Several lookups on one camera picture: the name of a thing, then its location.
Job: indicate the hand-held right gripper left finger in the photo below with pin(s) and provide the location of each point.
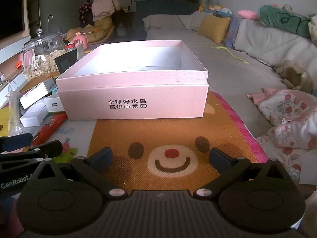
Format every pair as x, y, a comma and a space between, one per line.
101, 159

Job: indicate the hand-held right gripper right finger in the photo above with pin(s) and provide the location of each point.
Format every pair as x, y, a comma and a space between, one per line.
220, 159

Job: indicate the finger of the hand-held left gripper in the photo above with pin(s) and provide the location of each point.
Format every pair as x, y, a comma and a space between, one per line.
17, 141
44, 150

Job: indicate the pink cardboard box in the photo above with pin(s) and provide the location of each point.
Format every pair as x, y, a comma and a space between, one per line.
136, 96

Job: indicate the black small box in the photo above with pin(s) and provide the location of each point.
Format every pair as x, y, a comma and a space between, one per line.
63, 63

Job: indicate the red tube packet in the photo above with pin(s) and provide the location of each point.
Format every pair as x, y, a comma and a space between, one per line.
50, 127

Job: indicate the clear plastic bag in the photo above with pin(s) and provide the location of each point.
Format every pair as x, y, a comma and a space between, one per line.
14, 109

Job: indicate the white charger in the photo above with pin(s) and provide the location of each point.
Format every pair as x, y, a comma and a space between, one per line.
53, 104

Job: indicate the white and grey box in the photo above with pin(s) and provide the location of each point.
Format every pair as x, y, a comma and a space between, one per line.
34, 94

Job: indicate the cartoon bear play mat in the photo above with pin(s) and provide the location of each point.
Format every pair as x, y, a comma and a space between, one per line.
148, 133

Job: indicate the orange pumpkin decoration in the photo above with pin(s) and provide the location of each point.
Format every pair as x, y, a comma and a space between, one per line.
18, 65

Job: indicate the glass jar of snacks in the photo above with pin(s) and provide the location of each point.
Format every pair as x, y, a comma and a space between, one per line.
42, 62

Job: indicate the floral blanket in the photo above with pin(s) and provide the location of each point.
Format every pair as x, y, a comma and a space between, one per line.
292, 109

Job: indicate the white television cabinet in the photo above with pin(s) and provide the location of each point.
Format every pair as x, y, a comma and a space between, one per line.
10, 52

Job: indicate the grey sofa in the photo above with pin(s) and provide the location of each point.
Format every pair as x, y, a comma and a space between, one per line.
223, 62

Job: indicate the red-lidded plastic jar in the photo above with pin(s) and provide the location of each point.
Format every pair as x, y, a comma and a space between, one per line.
70, 46

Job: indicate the brown plush toy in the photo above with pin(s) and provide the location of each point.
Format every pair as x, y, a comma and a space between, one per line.
294, 75

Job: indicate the yellow ribbon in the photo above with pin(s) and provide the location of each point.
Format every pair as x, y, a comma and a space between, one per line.
220, 47

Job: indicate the pink toy basket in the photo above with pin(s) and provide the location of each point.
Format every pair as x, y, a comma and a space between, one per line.
80, 41

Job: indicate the stick with orange tip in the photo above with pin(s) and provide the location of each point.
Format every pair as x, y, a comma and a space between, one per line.
88, 32

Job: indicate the iridescent gift bag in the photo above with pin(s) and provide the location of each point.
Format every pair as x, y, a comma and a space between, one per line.
234, 29

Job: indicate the yellow cushion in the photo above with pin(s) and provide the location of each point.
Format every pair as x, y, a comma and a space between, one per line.
214, 28

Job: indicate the black television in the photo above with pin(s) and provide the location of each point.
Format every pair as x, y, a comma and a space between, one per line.
11, 10

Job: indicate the black polka dot garment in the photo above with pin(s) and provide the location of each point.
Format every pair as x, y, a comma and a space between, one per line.
85, 13

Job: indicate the pink plush toy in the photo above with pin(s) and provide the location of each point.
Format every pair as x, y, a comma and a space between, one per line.
247, 14

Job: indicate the pink clothes pile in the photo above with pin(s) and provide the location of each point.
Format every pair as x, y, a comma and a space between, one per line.
102, 7

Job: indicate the yellow plush toys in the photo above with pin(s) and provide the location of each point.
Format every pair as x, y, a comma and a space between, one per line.
215, 7

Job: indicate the green plush toy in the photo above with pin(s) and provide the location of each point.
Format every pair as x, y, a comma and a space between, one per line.
279, 17

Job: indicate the dark blue cabinet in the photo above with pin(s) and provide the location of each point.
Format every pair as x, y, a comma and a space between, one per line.
163, 11

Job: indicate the cream plush toy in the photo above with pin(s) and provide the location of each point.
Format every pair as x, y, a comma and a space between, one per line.
313, 29

